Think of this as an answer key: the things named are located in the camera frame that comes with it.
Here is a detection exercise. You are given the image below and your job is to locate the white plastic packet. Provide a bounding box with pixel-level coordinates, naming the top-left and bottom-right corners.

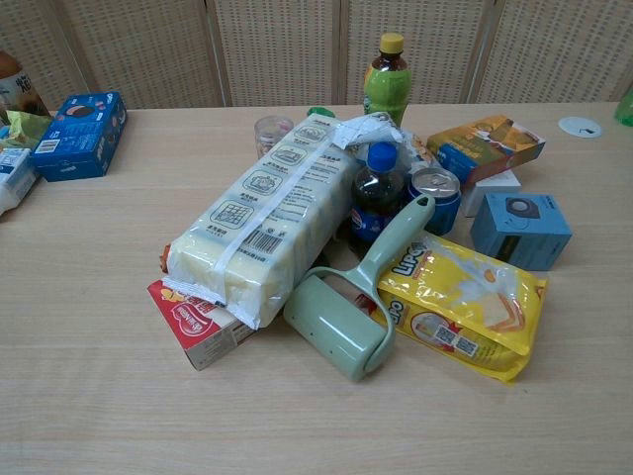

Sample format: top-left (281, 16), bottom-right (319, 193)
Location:
top-left (333, 111), bottom-right (441, 175)

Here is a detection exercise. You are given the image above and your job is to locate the yellow Lipo snack bag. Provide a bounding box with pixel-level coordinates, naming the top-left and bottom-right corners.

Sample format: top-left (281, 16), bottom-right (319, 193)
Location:
top-left (375, 232), bottom-right (548, 385)

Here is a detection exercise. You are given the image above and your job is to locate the green crumpled bag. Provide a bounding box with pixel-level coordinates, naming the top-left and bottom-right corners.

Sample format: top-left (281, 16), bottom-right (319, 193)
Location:
top-left (0, 109), bottom-right (53, 149)

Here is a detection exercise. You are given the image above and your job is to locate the pale yellow sponge pack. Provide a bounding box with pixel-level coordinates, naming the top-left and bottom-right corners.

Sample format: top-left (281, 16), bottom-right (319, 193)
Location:
top-left (162, 112), bottom-right (359, 331)

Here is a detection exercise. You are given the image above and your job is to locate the small Pepsi cola bottle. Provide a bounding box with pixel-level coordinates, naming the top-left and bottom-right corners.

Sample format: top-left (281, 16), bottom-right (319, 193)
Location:
top-left (348, 142), bottom-right (406, 253)

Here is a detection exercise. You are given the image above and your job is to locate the green lint roller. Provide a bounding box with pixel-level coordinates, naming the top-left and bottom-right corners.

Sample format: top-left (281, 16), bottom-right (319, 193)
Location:
top-left (283, 193), bottom-right (436, 382)

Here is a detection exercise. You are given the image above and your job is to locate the clear plastic cup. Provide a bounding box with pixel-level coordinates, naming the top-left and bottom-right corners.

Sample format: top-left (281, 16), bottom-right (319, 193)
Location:
top-left (254, 115), bottom-right (295, 160)

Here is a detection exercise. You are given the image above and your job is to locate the blue soda can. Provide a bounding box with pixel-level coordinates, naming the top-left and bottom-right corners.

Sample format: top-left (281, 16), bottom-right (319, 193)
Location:
top-left (406, 166), bottom-right (462, 237)

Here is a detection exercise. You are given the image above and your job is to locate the red and white carton box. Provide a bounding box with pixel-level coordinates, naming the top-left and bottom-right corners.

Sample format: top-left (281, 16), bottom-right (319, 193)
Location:
top-left (146, 279), bottom-right (258, 372)

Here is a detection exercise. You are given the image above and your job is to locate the green tea bottle yellow cap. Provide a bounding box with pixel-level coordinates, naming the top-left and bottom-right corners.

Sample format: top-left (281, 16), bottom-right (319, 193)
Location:
top-left (363, 32), bottom-right (412, 129)

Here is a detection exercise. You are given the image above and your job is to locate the small white box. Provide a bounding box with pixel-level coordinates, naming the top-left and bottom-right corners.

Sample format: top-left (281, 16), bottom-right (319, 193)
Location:
top-left (462, 170), bottom-right (523, 219)

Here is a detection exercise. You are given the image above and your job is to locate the folding rattan screen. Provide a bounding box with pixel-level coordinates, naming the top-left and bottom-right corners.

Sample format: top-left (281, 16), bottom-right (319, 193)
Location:
top-left (0, 0), bottom-right (633, 111)

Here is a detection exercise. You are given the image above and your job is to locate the orange and blue carton box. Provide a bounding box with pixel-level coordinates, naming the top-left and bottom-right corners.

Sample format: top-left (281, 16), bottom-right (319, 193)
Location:
top-left (426, 115), bottom-right (547, 185)

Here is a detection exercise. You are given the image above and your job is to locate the blue speaker box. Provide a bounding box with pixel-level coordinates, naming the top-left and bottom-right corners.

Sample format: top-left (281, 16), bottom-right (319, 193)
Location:
top-left (469, 192), bottom-right (574, 272)

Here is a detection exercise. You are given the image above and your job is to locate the blue Oreo box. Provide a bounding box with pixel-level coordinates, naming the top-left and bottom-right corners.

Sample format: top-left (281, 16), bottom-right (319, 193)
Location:
top-left (30, 90), bottom-right (129, 183)

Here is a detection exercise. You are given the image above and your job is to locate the round white table grommet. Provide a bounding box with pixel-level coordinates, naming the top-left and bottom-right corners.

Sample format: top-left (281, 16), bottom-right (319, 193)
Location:
top-left (558, 116), bottom-right (604, 139)

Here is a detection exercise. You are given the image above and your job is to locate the white and blue tissue pack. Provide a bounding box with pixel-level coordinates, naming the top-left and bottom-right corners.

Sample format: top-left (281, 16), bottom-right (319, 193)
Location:
top-left (0, 146), bottom-right (41, 218)

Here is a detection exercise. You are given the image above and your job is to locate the green plastic bottle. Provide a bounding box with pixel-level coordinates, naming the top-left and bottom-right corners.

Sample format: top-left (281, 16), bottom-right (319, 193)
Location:
top-left (613, 86), bottom-right (633, 128)

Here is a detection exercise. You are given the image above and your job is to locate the brown drink bottle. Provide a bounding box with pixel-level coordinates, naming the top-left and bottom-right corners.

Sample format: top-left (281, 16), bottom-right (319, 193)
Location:
top-left (0, 50), bottom-right (51, 120)

